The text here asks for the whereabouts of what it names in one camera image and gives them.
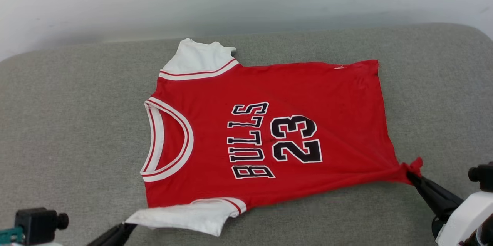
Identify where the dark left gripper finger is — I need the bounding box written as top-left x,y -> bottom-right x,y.
86,222 -> 138,246

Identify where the teal left camera connector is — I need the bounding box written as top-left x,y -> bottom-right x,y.
0,226 -> 25,245

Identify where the red and white basketball jersey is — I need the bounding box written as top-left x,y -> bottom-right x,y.
125,38 -> 424,237

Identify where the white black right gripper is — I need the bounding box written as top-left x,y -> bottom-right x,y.
407,172 -> 493,246

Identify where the grey fabric sofa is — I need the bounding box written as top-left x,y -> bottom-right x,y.
0,23 -> 493,246

